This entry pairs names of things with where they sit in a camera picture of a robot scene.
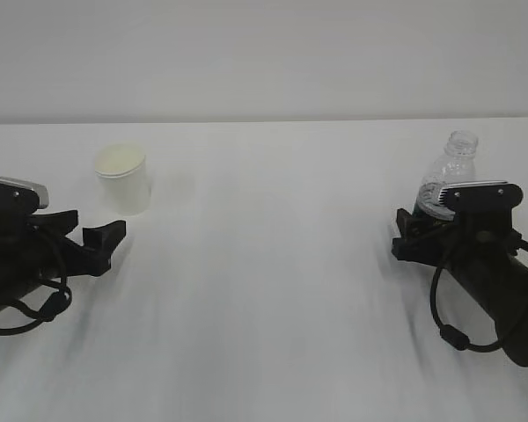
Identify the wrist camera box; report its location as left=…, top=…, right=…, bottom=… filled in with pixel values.
left=0, top=176, right=49, bottom=246
left=437, top=181, right=524, bottom=214

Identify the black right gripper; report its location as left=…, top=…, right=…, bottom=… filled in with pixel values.
left=391, top=208, right=522, bottom=286

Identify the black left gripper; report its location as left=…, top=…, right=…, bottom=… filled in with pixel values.
left=0, top=210, right=127, bottom=308

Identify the black camera cable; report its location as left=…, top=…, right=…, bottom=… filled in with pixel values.
left=0, top=228, right=74, bottom=338
left=429, top=228, right=528, bottom=353

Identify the clear plastic water bottle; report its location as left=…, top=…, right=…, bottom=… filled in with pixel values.
left=413, top=130, right=479, bottom=222

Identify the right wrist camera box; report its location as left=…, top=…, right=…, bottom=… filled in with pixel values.
left=437, top=181, right=524, bottom=214

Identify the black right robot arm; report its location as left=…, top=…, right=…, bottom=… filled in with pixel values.
left=392, top=208, right=528, bottom=367

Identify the black right camera cable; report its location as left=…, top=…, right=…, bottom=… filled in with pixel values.
left=429, top=228, right=528, bottom=353

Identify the black left camera cable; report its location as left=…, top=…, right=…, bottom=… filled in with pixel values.
left=0, top=228, right=74, bottom=338

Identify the white paper cup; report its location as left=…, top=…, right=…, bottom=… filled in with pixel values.
left=94, top=144, right=150, bottom=215

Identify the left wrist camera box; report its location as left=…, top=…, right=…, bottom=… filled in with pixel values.
left=0, top=176, right=49, bottom=246

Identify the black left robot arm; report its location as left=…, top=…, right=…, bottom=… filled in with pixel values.
left=0, top=210, right=127, bottom=336

